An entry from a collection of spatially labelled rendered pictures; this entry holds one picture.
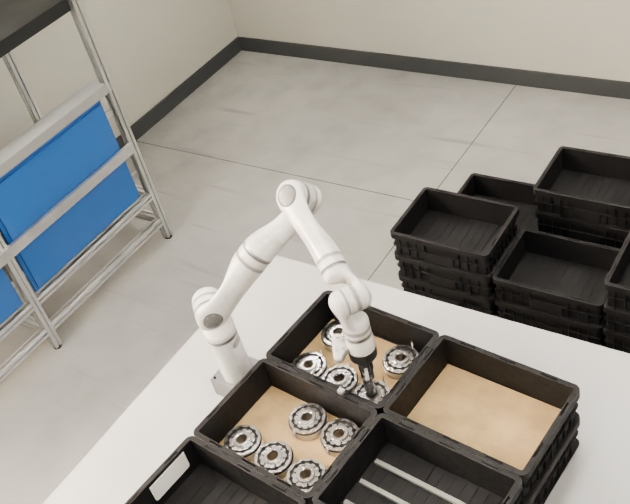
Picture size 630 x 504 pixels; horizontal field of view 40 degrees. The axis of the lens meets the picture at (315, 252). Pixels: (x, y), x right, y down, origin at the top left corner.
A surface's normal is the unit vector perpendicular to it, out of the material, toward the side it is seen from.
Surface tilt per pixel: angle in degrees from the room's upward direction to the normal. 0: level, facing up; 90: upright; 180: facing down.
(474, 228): 0
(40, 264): 90
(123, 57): 90
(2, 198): 90
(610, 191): 0
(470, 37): 90
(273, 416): 0
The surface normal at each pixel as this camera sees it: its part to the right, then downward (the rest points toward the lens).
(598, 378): -0.20, -0.75
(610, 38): -0.53, 0.63
